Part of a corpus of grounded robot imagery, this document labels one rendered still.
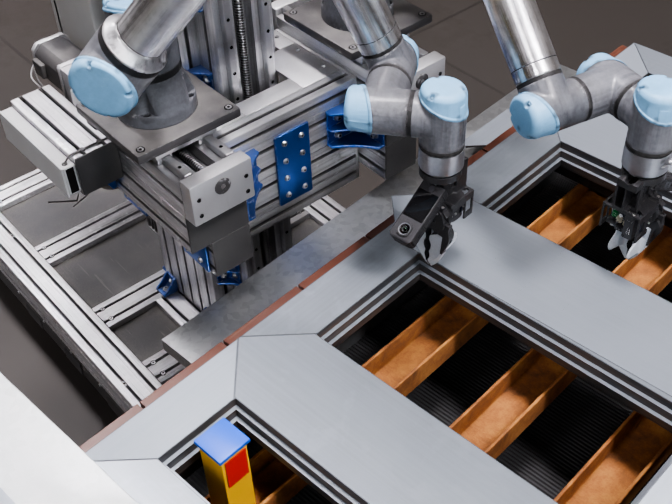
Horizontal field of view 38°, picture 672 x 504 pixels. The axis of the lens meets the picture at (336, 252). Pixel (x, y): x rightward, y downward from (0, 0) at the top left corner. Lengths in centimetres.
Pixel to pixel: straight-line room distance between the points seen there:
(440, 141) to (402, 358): 47
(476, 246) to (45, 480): 88
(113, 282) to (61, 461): 148
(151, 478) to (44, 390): 135
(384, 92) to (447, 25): 260
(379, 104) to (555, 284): 45
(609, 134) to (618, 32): 211
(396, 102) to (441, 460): 55
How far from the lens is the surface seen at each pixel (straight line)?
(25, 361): 291
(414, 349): 186
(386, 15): 163
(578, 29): 418
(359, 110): 156
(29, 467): 132
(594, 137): 208
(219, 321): 193
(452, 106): 152
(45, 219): 301
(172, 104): 180
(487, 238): 181
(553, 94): 157
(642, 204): 170
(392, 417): 152
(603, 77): 163
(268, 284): 199
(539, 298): 171
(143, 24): 156
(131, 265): 279
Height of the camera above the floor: 207
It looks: 43 degrees down
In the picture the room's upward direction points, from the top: 3 degrees counter-clockwise
